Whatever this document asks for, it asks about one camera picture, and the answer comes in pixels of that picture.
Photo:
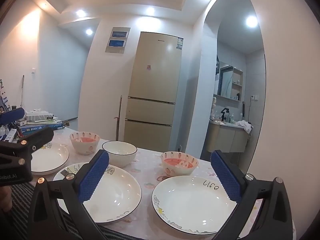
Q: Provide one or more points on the grey wall panel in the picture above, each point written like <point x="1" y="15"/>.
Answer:
<point x="117" y="40"/>

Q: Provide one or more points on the beige refrigerator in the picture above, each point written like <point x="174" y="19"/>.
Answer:
<point x="152" y="92"/>

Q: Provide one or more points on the stack of books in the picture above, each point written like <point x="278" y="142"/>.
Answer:
<point x="41" y="126"/>

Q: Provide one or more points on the black faucet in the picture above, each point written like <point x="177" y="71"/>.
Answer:
<point x="224" y="113"/>

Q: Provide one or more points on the white wall socket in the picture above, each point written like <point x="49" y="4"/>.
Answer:
<point x="254" y="97"/>

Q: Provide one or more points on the beige vanity cabinet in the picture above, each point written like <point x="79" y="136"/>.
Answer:
<point x="225" y="137"/>

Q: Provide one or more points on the bathroom mirror cabinet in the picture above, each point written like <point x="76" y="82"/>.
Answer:
<point x="227" y="82"/>

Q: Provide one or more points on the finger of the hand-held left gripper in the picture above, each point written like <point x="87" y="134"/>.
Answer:
<point x="12" y="116"/>
<point x="40" y="136"/>

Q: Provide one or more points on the round ceiling light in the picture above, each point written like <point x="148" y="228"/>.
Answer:
<point x="251" y="21"/>
<point x="80" y="13"/>
<point x="89" y="31"/>
<point x="150" y="10"/>

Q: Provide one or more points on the pair of brown slippers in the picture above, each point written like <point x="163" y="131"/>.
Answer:
<point x="66" y="123"/>

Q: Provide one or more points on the pink carrot print bowl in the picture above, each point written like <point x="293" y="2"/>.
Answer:
<point x="180" y="170"/>
<point x="83" y="146"/>

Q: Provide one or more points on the wooden stick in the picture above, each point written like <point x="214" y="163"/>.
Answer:
<point x="120" y="120"/>

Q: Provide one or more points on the white towel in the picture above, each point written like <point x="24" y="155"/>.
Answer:
<point x="243" y="126"/>

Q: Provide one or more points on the person's left hand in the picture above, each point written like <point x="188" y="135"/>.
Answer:
<point x="5" y="198"/>

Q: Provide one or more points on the white dark-rimmed bowl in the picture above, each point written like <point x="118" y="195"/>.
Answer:
<point x="118" y="156"/>

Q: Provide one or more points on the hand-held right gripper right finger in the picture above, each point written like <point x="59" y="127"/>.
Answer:
<point x="226" y="180"/>

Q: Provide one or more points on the pink printed tablecloth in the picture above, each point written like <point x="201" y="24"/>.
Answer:
<point x="147" y="165"/>

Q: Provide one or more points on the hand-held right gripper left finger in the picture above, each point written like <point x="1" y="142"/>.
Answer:
<point x="93" y="177"/>

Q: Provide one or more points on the blue white box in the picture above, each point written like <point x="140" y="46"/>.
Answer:
<point x="10" y="135"/>

